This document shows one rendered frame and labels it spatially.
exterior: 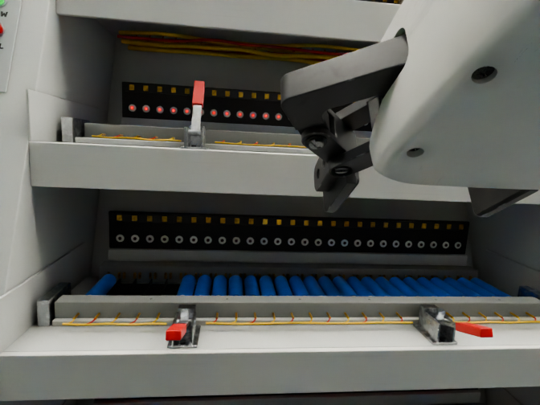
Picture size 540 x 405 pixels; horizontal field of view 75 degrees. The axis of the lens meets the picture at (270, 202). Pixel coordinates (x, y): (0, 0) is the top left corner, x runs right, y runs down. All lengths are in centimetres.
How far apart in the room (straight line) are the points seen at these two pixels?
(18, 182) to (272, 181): 25
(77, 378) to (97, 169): 20
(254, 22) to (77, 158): 25
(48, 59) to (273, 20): 25
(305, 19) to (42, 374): 46
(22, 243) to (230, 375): 24
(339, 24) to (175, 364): 42
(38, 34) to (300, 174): 31
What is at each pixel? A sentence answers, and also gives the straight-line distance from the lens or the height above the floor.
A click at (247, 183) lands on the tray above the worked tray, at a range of 38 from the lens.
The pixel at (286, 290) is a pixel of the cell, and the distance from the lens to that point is 45.
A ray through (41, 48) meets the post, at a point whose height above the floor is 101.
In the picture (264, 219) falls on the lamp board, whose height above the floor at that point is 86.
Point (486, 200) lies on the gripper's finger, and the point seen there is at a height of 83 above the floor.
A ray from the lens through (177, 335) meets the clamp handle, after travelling 30.
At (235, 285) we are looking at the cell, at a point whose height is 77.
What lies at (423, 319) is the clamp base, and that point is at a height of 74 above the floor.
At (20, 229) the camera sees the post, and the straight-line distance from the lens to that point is 42.
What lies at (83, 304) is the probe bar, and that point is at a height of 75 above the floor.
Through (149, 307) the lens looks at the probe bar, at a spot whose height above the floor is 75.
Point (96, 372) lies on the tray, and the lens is 39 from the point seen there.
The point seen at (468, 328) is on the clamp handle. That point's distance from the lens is 39.
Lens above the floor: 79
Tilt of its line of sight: 11 degrees up
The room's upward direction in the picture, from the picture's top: 1 degrees clockwise
